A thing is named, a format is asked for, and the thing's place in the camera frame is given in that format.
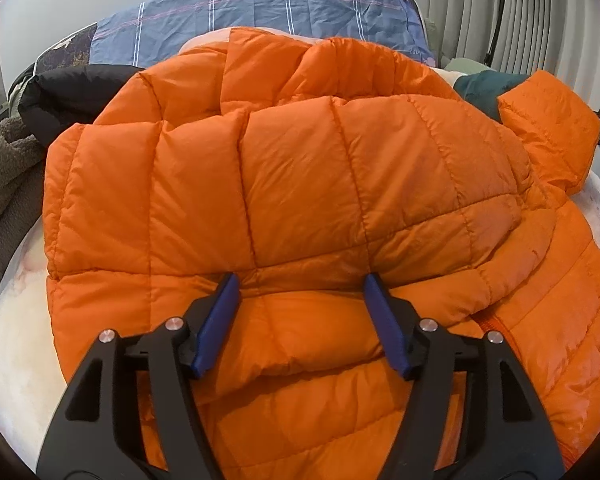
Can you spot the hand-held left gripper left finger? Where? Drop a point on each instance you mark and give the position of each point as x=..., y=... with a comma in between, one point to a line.
x=219, y=317

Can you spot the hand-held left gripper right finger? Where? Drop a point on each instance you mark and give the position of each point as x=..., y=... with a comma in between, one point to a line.
x=386, y=322

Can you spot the orange puffer jacket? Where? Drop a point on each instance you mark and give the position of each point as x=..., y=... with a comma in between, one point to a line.
x=300, y=185

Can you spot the white curtain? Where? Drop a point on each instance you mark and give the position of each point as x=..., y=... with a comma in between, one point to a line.
x=540, y=15

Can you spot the dark green garment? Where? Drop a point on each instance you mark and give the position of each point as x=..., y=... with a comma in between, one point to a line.
x=482, y=91

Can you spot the light green pillow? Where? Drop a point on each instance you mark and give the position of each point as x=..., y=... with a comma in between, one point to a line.
x=467, y=66

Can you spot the brown fleece garment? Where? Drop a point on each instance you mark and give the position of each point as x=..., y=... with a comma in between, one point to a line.
x=7, y=175

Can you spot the black jacket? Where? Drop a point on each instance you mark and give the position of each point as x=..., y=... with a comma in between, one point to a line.
x=75, y=95

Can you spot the blue striped pillow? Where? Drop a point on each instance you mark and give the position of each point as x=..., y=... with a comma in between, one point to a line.
x=260, y=15

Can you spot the dark patterned cloth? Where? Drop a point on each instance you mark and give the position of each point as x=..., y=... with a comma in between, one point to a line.
x=65, y=50

